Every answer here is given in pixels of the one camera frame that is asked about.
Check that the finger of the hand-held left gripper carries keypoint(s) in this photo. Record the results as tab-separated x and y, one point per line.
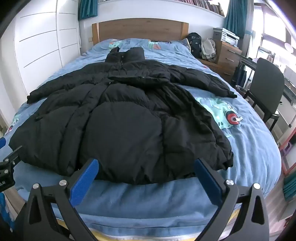
2	142
12	155

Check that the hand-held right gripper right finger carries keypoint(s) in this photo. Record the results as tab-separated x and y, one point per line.
208	180

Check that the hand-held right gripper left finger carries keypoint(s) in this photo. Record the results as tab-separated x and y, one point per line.
84	183

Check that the black puffer coat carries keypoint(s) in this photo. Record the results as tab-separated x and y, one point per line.
127	129

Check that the beige clothes pile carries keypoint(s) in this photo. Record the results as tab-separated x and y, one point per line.
208	49

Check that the bed with blue dinosaur cover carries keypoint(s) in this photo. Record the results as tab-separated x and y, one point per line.
242	143

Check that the pink rack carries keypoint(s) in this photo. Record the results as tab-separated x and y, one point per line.
283	153

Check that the waste bin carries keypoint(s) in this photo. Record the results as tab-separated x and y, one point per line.
240	90

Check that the dark hanging bag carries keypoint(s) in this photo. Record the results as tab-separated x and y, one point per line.
239	76

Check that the white wardrobe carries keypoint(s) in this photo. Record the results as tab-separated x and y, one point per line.
39	39

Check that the black chair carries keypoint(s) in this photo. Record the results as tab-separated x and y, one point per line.
266	81

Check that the glass desk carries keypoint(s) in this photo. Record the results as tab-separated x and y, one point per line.
246	61

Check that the wooden dresser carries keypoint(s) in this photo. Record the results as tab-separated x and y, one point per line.
227	55

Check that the black backpack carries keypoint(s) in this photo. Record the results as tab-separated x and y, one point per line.
194	44

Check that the white printer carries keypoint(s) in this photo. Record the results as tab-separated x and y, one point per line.
225	36

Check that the black strip on blanket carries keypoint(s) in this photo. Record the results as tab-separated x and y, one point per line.
160	42

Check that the white round lamp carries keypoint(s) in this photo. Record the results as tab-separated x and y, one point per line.
289	47

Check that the teal curtain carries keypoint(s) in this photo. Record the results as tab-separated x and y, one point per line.
235	18
87	9

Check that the wooden bed headboard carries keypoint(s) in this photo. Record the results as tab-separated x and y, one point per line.
138	29

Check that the row of books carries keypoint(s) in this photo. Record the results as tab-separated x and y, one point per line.
208	4

